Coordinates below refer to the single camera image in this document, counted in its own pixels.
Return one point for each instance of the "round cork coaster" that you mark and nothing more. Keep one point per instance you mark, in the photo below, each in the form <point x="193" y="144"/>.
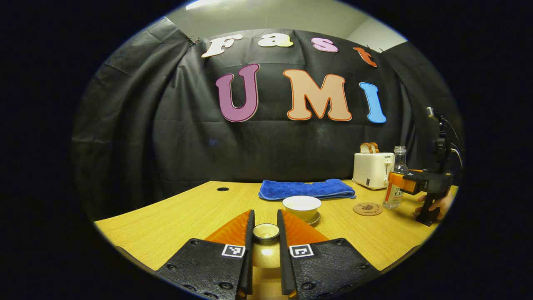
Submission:
<point x="368" y="208"/>

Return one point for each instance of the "blue folded towel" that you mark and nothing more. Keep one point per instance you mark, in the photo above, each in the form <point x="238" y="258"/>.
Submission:
<point x="306" y="189"/>

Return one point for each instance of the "cream ceramic teacup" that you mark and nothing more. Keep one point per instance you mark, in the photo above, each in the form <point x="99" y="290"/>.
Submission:
<point x="302" y="206"/>

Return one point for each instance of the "ceiling light strip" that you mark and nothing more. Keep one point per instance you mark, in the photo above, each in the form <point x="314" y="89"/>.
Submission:
<point x="208" y="4"/>

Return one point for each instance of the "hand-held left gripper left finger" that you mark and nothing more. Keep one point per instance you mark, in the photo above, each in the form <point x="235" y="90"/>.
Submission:
<point x="249" y="258"/>

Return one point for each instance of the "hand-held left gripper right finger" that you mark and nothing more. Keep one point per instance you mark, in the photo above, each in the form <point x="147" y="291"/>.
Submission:
<point x="285" y="262"/>

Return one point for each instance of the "black backdrop cloth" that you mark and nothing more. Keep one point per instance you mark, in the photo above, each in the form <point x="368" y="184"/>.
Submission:
<point x="166" y="125"/>

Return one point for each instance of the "cream teacup saucer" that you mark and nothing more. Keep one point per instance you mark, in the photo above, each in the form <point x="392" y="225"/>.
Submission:
<point x="315" y="219"/>

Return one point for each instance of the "clear water bottle yellow label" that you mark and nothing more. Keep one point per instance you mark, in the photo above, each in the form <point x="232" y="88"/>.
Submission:
<point x="399" y="160"/>

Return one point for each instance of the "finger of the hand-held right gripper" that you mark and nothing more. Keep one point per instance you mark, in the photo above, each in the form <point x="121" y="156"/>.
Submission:
<point x="402" y="182"/>

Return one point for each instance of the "toast bread slice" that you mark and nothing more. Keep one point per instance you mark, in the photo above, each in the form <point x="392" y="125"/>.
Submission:
<point x="365" y="148"/>
<point x="375" y="147"/>

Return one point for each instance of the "white toaster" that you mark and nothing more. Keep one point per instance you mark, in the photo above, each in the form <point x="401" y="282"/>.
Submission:
<point x="370" y="171"/>

